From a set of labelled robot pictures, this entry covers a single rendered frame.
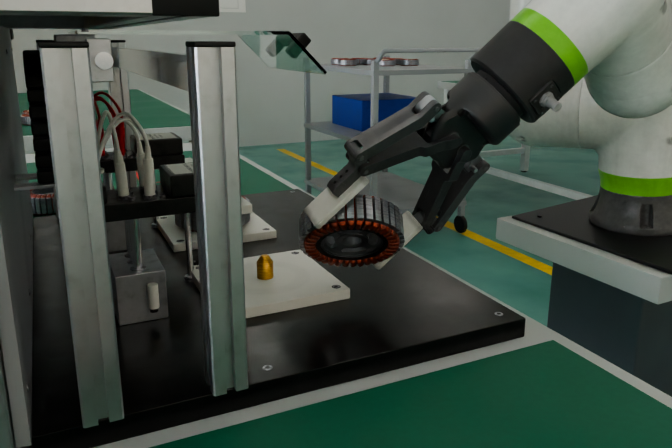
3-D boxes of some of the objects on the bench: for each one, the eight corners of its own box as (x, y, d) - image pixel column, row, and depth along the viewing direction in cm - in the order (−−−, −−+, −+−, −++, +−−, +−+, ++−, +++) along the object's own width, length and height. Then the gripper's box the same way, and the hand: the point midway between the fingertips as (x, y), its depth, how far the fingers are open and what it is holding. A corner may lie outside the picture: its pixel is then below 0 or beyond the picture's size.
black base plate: (298, 199, 122) (298, 188, 121) (524, 337, 66) (526, 317, 65) (34, 230, 102) (32, 217, 102) (35, 463, 46) (31, 436, 46)
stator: (422, 253, 67) (419, 223, 69) (371, 210, 59) (369, 178, 61) (335, 277, 72) (335, 249, 74) (277, 241, 64) (278, 210, 66)
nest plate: (300, 257, 83) (300, 248, 83) (350, 298, 70) (350, 288, 70) (188, 275, 77) (187, 265, 76) (220, 323, 64) (219, 312, 63)
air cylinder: (157, 292, 72) (153, 246, 70) (169, 317, 65) (166, 268, 64) (111, 299, 70) (106, 253, 68) (119, 326, 63) (114, 276, 62)
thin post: (196, 276, 77) (191, 197, 74) (199, 280, 75) (194, 200, 73) (183, 278, 76) (178, 199, 73) (185, 282, 74) (180, 202, 72)
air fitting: (158, 307, 64) (156, 281, 64) (160, 312, 63) (158, 285, 63) (147, 309, 64) (145, 282, 63) (149, 314, 63) (147, 286, 62)
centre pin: (270, 272, 74) (269, 251, 74) (275, 278, 73) (275, 256, 72) (254, 275, 73) (254, 253, 73) (260, 281, 72) (259, 259, 71)
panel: (33, 215, 103) (10, 28, 95) (33, 444, 45) (-27, 13, 37) (26, 216, 102) (2, 28, 95) (16, 449, 44) (-48, 13, 37)
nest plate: (246, 212, 104) (245, 205, 104) (276, 238, 91) (276, 230, 91) (155, 224, 98) (154, 216, 98) (173, 252, 85) (173, 244, 85)
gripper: (475, 41, 52) (290, 219, 56) (556, 167, 69) (411, 299, 72) (427, 7, 58) (261, 172, 61) (514, 132, 74) (380, 257, 77)
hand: (355, 229), depth 66 cm, fingers closed on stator, 11 cm apart
